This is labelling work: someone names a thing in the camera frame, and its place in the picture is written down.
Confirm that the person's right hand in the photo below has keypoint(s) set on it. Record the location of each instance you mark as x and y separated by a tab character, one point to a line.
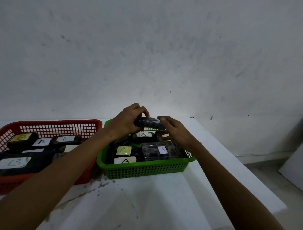
180	135

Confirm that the person's left hand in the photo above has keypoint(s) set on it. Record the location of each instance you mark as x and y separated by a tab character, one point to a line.
125	123

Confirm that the black bagged roll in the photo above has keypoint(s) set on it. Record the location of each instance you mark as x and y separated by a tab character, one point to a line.
149	123

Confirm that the black packet labelled A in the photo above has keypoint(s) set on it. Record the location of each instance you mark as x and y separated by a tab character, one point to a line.
125	160
124	150

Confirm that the green plastic mesh basket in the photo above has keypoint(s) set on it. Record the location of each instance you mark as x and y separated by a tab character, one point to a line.
146	170

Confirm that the black packet white B label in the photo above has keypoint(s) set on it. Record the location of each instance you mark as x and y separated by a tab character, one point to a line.
65	139
33	150

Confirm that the red plastic mesh basket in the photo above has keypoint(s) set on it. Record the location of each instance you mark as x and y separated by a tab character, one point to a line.
78	180

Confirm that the large black packet labelled B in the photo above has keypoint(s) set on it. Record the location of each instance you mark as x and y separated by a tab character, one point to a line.
35	163

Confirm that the small black box yellow label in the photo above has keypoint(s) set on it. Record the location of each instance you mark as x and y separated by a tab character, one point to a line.
21	138

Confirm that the person's left forearm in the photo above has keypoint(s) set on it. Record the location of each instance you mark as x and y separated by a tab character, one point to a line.
47	189

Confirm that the person's right forearm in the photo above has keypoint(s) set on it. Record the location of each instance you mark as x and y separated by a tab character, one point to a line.
232	189

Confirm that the white board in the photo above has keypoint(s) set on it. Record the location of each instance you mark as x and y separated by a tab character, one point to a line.
293	168

